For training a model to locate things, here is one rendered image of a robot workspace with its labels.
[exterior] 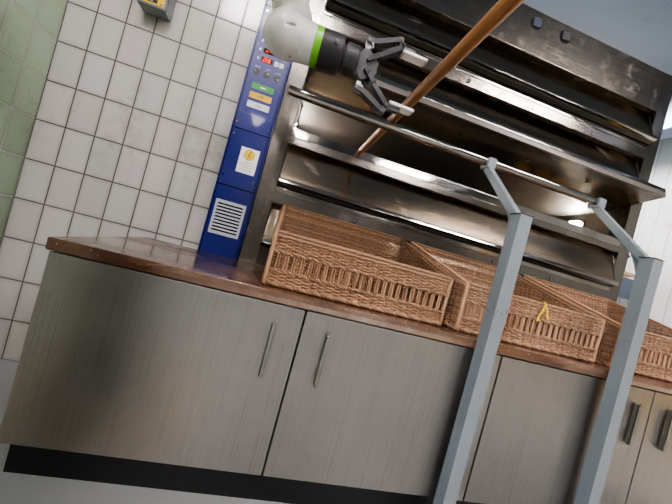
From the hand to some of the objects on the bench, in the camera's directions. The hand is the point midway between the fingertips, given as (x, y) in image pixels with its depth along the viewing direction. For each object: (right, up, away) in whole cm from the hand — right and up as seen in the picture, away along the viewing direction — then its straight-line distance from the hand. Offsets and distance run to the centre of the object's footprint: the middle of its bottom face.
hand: (414, 86), depth 81 cm
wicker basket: (-19, -58, +29) cm, 68 cm away
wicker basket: (+36, -73, +40) cm, 91 cm away
